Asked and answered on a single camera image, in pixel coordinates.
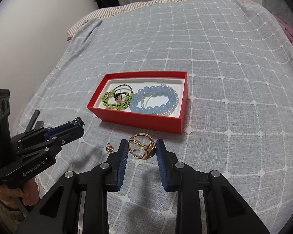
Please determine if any light blue bead bracelet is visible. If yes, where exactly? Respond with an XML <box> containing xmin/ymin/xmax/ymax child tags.
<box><xmin>129</xmin><ymin>85</ymin><xmax>176</xmax><ymax>114</ymax></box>

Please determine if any green bead bracelet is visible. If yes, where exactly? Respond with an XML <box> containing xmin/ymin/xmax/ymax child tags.
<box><xmin>101</xmin><ymin>90</ymin><xmax>133</xmax><ymax>111</ymax></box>

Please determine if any gold interlocked ring bangle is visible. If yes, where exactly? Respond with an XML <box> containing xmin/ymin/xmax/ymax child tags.
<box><xmin>128</xmin><ymin>133</ymin><xmax>156</xmax><ymax>160</ymax></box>

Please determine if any person's left hand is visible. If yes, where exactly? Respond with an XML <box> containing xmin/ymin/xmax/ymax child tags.
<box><xmin>0</xmin><ymin>178</ymin><xmax>39</xmax><ymax>209</ymax></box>

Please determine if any white pearl bracelet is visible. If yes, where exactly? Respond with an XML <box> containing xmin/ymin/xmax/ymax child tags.
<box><xmin>141</xmin><ymin>84</ymin><xmax>180</xmax><ymax>116</ymax></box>

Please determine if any red jewelry box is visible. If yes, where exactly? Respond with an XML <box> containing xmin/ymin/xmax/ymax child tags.
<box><xmin>87</xmin><ymin>71</ymin><xmax>188</xmax><ymax>134</ymax></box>

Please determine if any grey grid-pattern bedspread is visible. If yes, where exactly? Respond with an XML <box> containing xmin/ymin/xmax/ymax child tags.
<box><xmin>15</xmin><ymin>0</ymin><xmax>293</xmax><ymax>233</ymax></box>

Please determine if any grey cushion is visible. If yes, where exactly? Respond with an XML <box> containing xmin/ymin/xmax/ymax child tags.
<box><xmin>262</xmin><ymin>0</ymin><xmax>293</xmax><ymax>27</ymax></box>

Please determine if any dark green thin bead necklace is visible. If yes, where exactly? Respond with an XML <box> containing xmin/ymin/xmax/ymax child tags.
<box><xmin>113</xmin><ymin>84</ymin><xmax>134</xmax><ymax>98</ymax></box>

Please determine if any striped pillow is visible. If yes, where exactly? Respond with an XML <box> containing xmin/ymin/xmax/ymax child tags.
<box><xmin>66</xmin><ymin>0</ymin><xmax>235</xmax><ymax>41</ymax></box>

